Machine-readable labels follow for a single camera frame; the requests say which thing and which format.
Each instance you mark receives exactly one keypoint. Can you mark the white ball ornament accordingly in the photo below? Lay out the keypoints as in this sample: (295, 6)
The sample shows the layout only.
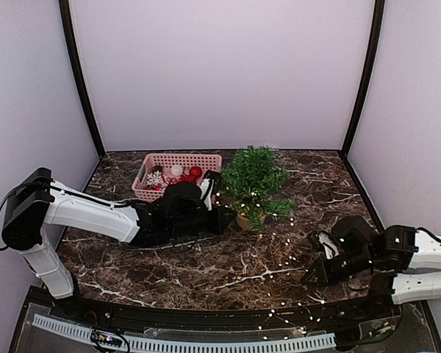
(177, 171)

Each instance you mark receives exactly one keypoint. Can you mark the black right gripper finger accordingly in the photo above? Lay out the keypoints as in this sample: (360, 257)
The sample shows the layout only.
(317, 275)
(322, 242)

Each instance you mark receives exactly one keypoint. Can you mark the small green christmas tree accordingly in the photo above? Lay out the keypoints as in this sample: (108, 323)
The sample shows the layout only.
(251, 183)

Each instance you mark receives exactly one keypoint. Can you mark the red ball ornament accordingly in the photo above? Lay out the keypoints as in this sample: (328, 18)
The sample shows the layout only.
(195, 172)

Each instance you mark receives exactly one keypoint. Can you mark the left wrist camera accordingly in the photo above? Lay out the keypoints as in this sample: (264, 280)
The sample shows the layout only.
(210, 186)

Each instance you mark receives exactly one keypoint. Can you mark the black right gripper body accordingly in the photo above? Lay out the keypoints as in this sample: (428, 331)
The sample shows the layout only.
(356, 263)

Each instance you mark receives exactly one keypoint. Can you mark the beige tree pot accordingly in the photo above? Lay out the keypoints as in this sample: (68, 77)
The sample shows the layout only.
(247, 224)

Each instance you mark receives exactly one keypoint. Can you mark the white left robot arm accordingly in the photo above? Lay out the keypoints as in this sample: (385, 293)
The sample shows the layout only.
(41, 200)

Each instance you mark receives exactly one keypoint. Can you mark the pink plastic basket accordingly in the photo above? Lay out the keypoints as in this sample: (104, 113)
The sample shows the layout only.
(159, 170)

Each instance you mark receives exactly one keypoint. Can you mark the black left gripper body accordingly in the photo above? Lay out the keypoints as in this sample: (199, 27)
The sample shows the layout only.
(183, 228)

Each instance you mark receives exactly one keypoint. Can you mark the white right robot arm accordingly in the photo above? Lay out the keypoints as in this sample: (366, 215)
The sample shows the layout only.
(404, 262)

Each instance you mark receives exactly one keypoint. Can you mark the white snowflake ornament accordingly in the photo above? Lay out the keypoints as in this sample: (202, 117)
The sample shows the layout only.
(155, 179)

